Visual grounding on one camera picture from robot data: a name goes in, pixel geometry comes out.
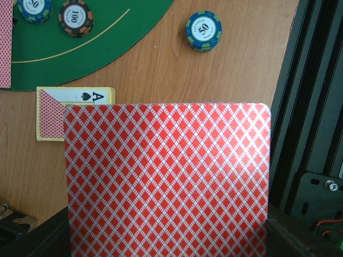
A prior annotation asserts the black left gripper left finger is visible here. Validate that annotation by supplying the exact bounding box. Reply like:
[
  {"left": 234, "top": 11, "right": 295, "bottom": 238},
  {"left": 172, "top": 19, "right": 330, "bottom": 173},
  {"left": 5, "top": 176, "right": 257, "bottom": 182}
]
[{"left": 1, "top": 206, "right": 71, "bottom": 256}]

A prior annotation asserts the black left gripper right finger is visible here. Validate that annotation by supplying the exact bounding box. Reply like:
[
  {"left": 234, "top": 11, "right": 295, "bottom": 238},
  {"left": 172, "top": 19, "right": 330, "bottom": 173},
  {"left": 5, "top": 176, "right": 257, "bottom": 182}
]
[{"left": 266, "top": 205, "right": 342, "bottom": 256}]

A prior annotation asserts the red playing card deck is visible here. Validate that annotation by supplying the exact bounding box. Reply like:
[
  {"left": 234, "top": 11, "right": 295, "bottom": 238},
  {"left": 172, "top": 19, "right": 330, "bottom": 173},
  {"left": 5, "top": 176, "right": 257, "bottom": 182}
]
[{"left": 63, "top": 103, "right": 271, "bottom": 256}]

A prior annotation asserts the blue 50 chip stack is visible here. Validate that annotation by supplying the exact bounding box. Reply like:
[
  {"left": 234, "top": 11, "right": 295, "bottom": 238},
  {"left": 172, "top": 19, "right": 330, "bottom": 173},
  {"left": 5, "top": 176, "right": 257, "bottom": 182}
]
[{"left": 185, "top": 10, "right": 222, "bottom": 52}]

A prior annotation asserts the brown 100 chip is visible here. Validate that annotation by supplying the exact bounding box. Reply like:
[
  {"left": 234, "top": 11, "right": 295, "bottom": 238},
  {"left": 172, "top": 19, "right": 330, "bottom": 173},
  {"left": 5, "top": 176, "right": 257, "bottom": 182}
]
[{"left": 58, "top": 0, "right": 94, "bottom": 38}]

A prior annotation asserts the yellow playing card box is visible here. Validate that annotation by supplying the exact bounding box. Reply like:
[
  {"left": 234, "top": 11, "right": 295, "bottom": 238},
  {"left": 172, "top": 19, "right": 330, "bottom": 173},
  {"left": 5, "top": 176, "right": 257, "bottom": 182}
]
[{"left": 36, "top": 87, "right": 116, "bottom": 141}]

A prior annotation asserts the round green poker mat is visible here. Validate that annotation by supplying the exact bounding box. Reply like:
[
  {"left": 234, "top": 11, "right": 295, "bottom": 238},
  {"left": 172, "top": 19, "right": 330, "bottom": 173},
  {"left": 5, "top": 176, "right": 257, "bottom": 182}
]
[{"left": 9, "top": 1, "right": 173, "bottom": 91}]

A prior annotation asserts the black aluminium frame rail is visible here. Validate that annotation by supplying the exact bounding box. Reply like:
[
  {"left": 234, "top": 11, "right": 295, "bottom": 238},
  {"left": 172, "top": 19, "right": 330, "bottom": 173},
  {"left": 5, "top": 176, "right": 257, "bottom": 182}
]
[{"left": 269, "top": 0, "right": 343, "bottom": 236}]

